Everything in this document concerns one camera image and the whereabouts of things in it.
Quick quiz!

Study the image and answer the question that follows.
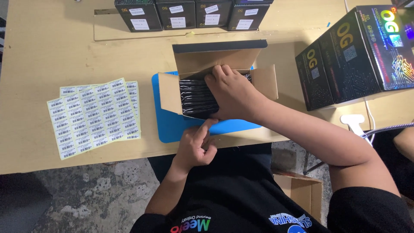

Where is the person's right hand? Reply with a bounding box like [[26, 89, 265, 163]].
[[204, 64, 265, 121]]

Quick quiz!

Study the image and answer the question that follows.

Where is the person's left hand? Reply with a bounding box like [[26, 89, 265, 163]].
[[175, 118, 219, 171]]

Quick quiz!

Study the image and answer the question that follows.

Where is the stack of glossy black packets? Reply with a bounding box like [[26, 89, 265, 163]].
[[179, 73, 252, 120]]

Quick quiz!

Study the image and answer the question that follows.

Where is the blue work mat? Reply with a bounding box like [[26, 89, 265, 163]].
[[151, 66, 263, 144]]

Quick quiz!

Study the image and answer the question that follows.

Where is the open black cardboard box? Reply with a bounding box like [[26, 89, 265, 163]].
[[158, 39, 279, 121]]

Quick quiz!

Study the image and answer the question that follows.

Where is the person's black shirt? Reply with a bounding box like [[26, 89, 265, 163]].
[[129, 142, 414, 233]]

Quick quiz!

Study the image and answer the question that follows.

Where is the black box with gold print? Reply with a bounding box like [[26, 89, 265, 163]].
[[318, 9, 383, 105], [295, 40, 336, 112]]

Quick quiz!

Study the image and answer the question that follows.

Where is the black box with white labels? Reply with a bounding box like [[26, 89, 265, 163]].
[[195, 0, 234, 29], [114, 0, 163, 33], [155, 0, 197, 31], [227, 0, 271, 32]]

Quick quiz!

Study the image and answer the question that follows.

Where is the yellow barcode label sheet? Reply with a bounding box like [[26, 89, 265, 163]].
[[124, 80, 140, 118], [47, 78, 142, 161], [60, 84, 97, 97]]

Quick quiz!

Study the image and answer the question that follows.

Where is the black metal leg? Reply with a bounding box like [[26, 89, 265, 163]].
[[302, 151, 325, 176]]

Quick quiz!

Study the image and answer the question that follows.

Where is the brown cardboard carton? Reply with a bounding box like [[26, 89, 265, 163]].
[[273, 172, 324, 224]]

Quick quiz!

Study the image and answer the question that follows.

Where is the white plastic stand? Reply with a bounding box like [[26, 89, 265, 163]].
[[340, 113, 373, 147]]

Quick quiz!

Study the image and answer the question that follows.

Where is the black box with holographic print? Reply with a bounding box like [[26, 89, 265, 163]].
[[355, 5, 414, 92]]

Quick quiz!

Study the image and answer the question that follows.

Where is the flexible metal hose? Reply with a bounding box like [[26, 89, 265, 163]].
[[360, 122, 414, 140]]

